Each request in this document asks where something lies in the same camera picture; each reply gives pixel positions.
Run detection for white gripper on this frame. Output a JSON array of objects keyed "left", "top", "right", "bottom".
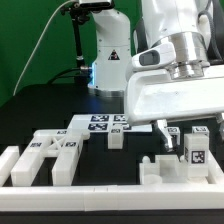
[{"left": 124, "top": 43, "right": 224, "bottom": 152}]

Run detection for white chair seat block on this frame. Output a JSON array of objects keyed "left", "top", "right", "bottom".
[{"left": 139, "top": 155, "right": 211, "bottom": 185}]

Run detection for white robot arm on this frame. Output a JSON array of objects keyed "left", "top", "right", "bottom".
[{"left": 90, "top": 0, "right": 224, "bottom": 125}]

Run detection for white cube nut right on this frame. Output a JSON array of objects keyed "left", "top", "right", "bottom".
[{"left": 192, "top": 126, "right": 210, "bottom": 136}]

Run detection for white cube nut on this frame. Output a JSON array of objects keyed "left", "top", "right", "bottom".
[
  {"left": 192, "top": 126, "right": 210, "bottom": 136},
  {"left": 168, "top": 127, "right": 180, "bottom": 145}
]

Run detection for white cube nut left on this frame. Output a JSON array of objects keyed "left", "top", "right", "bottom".
[{"left": 168, "top": 127, "right": 180, "bottom": 145}]

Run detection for white U-shaped border fence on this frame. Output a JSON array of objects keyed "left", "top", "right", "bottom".
[{"left": 0, "top": 147, "right": 224, "bottom": 211}]

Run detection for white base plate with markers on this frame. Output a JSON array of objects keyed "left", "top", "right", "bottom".
[{"left": 69, "top": 114, "right": 152, "bottom": 133}]

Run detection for black cables at base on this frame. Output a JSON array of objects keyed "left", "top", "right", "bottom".
[{"left": 46, "top": 65, "right": 94, "bottom": 85}]

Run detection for white chair back frame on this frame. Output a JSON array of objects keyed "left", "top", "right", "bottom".
[{"left": 11, "top": 129, "right": 90, "bottom": 187}]

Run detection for black camera stand pole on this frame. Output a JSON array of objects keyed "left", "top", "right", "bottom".
[{"left": 60, "top": 3, "right": 90, "bottom": 86}]

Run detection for white cable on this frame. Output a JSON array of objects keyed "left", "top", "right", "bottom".
[{"left": 12, "top": 0, "right": 76, "bottom": 97}]

